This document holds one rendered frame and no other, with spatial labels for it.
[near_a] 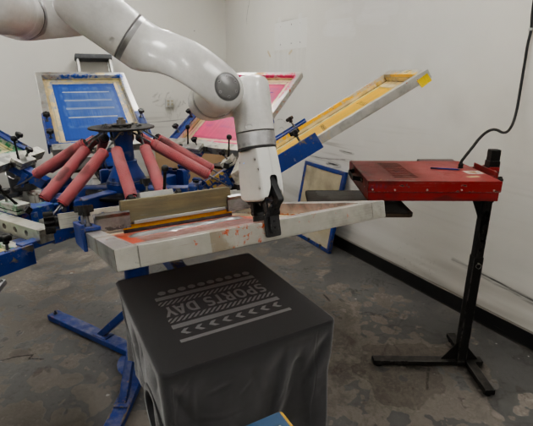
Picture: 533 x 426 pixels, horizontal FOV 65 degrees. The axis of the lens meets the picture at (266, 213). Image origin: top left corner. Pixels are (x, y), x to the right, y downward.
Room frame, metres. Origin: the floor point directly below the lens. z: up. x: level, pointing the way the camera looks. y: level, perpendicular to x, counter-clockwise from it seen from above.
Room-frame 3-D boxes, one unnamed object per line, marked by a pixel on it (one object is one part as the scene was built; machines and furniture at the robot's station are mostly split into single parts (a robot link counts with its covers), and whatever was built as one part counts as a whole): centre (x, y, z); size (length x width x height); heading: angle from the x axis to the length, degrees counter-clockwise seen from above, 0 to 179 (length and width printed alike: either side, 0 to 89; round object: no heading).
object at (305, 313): (1.03, 0.14, 0.95); 0.48 x 0.44 x 0.01; 29
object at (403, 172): (1.98, -0.74, 1.06); 0.61 x 0.46 x 0.12; 89
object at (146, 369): (0.95, 0.30, 0.79); 0.46 x 0.09 x 0.33; 29
